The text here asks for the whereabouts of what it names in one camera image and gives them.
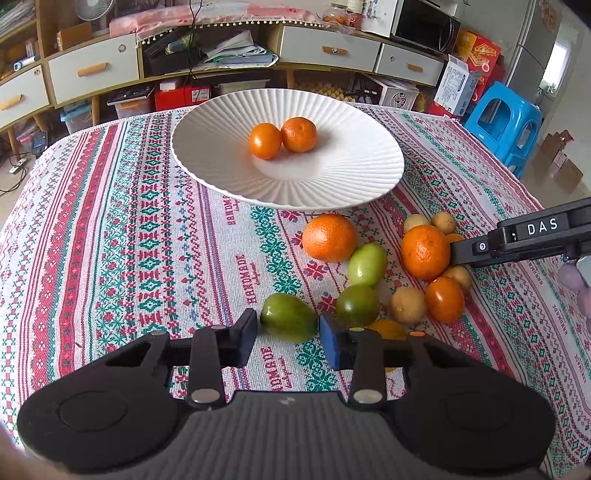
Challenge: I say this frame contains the red flat box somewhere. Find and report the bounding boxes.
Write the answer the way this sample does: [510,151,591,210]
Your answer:
[154,83,213,112]

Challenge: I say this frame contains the patterned woven tablecloth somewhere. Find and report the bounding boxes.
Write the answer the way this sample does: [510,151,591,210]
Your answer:
[0,102,591,480]

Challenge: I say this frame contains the white ribbed plate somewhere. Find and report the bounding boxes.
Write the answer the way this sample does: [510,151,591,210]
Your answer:
[171,89,406,210]

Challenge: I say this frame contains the black tray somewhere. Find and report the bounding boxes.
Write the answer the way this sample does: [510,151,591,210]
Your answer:
[143,25,206,77]

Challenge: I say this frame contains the grey refrigerator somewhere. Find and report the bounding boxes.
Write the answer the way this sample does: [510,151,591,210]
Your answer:
[505,0,575,100]

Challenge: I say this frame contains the white printed carton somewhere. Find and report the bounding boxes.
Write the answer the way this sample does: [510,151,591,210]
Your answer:
[369,76,419,110]

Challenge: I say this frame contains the small orange mandarin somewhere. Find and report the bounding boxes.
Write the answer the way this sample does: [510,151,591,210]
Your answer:
[281,117,319,154]

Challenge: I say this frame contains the blue plastic stool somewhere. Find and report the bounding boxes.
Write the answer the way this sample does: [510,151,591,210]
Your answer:
[464,82,543,168]

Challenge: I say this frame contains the blue storage bin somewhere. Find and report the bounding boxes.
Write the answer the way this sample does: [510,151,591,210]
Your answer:
[60,102,93,136]

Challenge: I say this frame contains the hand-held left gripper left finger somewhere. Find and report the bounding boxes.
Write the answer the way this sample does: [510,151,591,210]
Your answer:
[104,308,258,409]

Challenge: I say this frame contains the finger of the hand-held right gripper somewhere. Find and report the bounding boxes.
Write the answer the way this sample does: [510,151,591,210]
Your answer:
[449,230,499,269]

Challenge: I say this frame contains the brown cardboard boxes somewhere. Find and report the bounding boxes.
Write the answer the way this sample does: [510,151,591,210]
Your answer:
[540,130,583,188]

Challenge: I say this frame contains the white cabinet drawer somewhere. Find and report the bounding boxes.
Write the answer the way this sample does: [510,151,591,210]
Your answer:
[0,65,51,130]
[375,44,445,88]
[279,25,382,73]
[48,33,140,106]

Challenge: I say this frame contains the small cardboard box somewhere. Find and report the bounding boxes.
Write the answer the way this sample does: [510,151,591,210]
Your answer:
[56,23,93,51]

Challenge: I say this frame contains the person's right hand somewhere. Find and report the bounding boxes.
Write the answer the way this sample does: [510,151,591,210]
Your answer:
[557,256,591,330]

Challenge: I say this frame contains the white and blue carton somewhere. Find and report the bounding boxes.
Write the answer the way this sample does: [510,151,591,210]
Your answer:
[434,54,483,116]

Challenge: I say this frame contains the white electric fan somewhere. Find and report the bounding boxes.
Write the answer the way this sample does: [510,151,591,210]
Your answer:
[75,0,116,21]

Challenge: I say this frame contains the red gift box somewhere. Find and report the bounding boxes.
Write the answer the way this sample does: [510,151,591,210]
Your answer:
[455,30,505,93]

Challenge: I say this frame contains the black and white microwave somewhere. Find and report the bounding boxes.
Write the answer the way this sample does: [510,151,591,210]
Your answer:
[361,0,461,55]

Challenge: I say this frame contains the wooden sideboard cabinet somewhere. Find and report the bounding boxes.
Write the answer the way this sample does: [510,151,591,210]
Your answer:
[0,0,462,148]

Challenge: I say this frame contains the pink tasselled cloth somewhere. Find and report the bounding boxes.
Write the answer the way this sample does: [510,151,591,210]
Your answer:
[109,0,333,47]

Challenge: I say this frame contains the clear storage bin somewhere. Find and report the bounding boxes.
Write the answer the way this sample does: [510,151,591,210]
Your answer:
[107,85,155,121]

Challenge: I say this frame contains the glass jar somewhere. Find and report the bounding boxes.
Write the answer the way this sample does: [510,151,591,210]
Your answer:
[322,4,358,26]

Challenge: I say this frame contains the small yellow round fruit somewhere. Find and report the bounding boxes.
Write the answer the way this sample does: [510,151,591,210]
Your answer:
[367,319,408,374]

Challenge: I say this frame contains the stack of papers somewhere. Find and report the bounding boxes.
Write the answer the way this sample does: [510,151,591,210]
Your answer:
[203,30,279,70]

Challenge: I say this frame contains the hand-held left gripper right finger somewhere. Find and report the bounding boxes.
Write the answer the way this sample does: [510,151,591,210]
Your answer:
[320,313,467,411]

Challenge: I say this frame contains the green tomato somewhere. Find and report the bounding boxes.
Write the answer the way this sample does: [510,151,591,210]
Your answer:
[335,285,382,326]
[260,293,320,343]
[348,243,389,288]

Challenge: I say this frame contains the black cable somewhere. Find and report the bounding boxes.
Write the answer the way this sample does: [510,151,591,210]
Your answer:
[186,0,205,83]

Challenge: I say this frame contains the large orange mandarin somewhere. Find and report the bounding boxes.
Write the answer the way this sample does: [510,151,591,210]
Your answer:
[400,224,452,282]
[302,213,359,263]

